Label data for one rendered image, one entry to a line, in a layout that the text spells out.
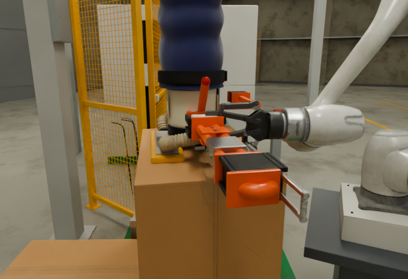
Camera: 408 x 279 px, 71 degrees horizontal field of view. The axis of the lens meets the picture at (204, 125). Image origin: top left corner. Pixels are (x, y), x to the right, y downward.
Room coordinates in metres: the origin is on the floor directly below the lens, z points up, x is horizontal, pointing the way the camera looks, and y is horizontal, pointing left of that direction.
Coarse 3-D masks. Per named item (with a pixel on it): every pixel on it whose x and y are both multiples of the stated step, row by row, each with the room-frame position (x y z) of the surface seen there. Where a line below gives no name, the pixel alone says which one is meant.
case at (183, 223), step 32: (192, 160) 0.82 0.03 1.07; (160, 192) 0.65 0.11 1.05; (192, 192) 0.67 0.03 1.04; (160, 224) 0.65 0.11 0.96; (192, 224) 0.67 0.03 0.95; (224, 224) 0.68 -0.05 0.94; (256, 224) 0.70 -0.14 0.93; (160, 256) 0.65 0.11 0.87; (192, 256) 0.67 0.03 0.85; (224, 256) 0.68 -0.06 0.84; (256, 256) 0.70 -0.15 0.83
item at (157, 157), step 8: (152, 136) 1.03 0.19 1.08; (152, 144) 0.93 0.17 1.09; (152, 152) 0.84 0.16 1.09; (160, 152) 0.83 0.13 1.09; (168, 152) 0.83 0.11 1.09; (176, 152) 0.83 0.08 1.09; (152, 160) 0.79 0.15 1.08; (160, 160) 0.79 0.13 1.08; (168, 160) 0.80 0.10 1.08; (176, 160) 0.80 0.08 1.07; (184, 160) 0.81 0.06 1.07
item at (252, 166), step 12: (216, 156) 0.42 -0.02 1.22; (228, 156) 0.41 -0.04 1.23; (240, 156) 0.41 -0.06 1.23; (252, 156) 0.41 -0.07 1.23; (264, 156) 0.41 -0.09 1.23; (216, 168) 0.42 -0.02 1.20; (228, 168) 0.36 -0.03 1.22; (240, 168) 0.36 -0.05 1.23; (252, 168) 0.36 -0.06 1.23; (264, 168) 0.36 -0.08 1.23; (276, 168) 0.36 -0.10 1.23; (216, 180) 0.42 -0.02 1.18; (228, 180) 0.34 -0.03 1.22; (240, 180) 0.35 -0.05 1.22; (252, 180) 0.35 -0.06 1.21; (264, 180) 0.35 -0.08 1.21; (276, 180) 0.36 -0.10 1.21; (228, 192) 0.34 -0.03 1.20; (228, 204) 0.34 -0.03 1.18; (240, 204) 0.35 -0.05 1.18; (252, 204) 0.35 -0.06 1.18; (264, 204) 0.35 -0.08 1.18
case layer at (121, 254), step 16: (32, 240) 1.18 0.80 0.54; (48, 240) 1.18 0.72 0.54; (64, 240) 1.18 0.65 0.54; (80, 240) 1.18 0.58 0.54; (96, 240) 1.18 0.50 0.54; (112, 240) 1.18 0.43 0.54; (128, 240) 1.18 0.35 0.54; (32, 256) 1.07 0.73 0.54; (48, 256) 1.07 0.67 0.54; (64, 256) 1.07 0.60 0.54; (80, 256) 1.07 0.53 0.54; (96, 256) 1.07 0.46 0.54; (112, 256) 1.07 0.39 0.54; (128, 256) 1.07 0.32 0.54; (16, 272) 0.97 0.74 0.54; (32, 272) 0.97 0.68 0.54; (48, 272) 0.97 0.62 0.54; (64, 272) 0.97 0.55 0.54; (80, 272) 0.97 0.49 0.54; (96, 272) 0.97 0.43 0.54; (112, 272) 0.97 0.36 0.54; (128, 272) 0.97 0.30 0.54
